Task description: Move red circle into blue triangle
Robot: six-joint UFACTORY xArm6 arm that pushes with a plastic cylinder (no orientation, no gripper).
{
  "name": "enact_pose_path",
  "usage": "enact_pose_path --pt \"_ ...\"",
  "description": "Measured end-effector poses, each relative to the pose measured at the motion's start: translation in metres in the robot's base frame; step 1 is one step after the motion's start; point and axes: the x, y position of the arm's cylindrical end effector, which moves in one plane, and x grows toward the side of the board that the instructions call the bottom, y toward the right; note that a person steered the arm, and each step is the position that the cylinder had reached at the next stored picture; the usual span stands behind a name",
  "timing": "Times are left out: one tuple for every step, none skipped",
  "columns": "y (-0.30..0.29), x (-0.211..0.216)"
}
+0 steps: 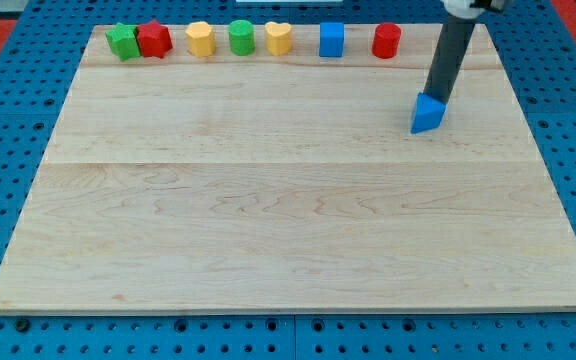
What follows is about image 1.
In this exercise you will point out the blue triangle block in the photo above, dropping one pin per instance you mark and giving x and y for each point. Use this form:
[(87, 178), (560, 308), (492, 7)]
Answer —
[(428, 114)]

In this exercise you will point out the red cylinder block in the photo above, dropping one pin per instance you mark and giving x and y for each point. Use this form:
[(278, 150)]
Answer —
[(386, 40)]

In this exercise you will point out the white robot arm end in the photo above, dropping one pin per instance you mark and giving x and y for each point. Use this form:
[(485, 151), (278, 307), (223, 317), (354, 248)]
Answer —
[(472, 9)]

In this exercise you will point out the light wooden board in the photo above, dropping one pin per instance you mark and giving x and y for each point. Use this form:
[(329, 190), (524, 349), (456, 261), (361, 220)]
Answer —
[(288, 184)]

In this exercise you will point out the yellow heart block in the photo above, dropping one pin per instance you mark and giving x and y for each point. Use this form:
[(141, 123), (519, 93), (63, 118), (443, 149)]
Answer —
[(278, 38)]

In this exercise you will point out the blue cube block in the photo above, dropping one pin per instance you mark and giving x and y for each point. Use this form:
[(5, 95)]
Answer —
[(332, 37)]

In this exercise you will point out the green cylinder block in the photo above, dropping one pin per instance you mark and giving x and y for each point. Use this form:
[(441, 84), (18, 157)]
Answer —
[(241, 37)]

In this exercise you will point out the yellow hexagon block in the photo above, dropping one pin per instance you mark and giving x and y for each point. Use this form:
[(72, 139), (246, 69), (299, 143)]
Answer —
[(201, 39)]

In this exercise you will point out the red star block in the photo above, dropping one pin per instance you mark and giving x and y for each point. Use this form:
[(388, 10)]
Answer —
[(154, 39)]

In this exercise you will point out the green star block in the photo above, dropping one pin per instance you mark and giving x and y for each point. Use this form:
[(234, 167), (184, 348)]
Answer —
[(122, 41)]

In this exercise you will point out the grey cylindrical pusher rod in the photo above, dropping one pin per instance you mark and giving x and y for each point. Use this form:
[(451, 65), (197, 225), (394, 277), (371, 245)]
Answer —
[(452, 44)]

